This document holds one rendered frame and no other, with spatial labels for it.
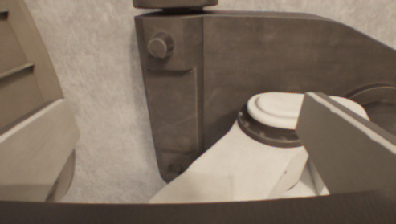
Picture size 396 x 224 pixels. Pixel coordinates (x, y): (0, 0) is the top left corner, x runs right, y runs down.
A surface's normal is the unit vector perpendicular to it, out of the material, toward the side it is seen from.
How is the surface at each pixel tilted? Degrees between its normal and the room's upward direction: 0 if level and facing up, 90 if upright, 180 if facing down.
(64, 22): 0
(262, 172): 90
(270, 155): 90
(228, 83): 0
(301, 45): 0
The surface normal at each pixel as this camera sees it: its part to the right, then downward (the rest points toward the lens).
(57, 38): -0.18, 0.51
